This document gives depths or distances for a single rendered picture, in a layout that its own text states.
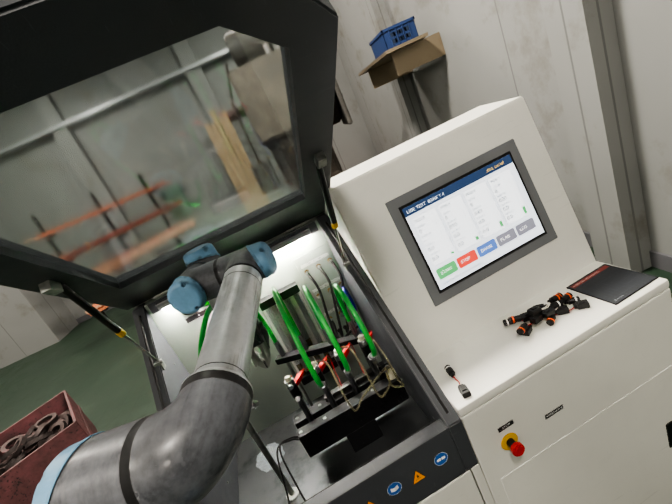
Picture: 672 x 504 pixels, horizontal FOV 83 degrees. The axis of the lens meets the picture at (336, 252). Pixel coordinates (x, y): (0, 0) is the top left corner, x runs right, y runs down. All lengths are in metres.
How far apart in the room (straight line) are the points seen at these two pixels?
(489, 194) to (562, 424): 0.69
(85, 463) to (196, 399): 0.13
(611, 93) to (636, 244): 1.00
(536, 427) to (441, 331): 0.35
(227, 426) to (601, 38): 2.68
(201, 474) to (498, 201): 1.08
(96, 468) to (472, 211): 1.08
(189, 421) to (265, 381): 0.98
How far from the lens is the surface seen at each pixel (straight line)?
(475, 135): 1.30
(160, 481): 0.50
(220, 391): 0.52
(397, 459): 1.06
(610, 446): 1.50
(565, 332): 1.21
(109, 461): 0.54
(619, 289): 1.35
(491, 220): 1.28
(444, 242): 1.20
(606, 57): 2.83
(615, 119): 2.89
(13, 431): 4.40
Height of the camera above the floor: 1.73
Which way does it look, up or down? 18 degrees down
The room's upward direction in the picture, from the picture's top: 25 degrees counter-clockwise
